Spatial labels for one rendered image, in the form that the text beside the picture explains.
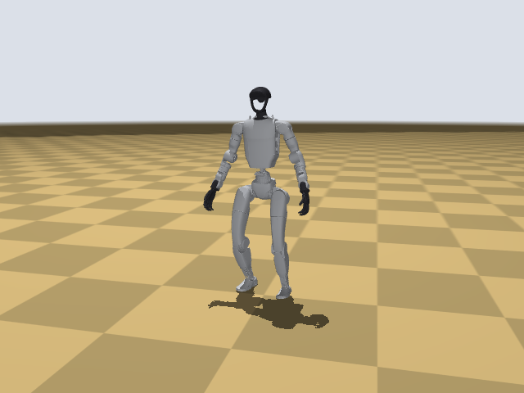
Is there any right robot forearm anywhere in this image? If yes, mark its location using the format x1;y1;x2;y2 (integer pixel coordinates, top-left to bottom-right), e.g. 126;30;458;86
212;153;231;189

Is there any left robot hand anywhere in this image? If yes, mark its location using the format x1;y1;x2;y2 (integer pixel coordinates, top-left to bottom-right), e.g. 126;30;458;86
298;182;309;215

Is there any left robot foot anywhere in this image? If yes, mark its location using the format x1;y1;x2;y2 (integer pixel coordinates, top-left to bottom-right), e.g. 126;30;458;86
276;286;291;299

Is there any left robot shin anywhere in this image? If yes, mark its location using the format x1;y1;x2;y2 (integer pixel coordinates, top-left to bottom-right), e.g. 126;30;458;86
274;242;289;288

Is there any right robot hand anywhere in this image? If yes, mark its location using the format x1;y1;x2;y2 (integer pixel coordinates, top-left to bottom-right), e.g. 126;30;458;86
203;180;219;211

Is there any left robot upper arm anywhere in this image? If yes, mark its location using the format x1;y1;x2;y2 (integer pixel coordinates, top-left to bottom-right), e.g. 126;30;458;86
275;120;300;164

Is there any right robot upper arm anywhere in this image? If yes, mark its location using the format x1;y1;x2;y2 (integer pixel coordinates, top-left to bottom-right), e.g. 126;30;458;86
224;121;245;163

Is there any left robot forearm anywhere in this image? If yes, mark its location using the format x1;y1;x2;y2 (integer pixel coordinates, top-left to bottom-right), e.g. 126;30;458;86
294;151;309;189

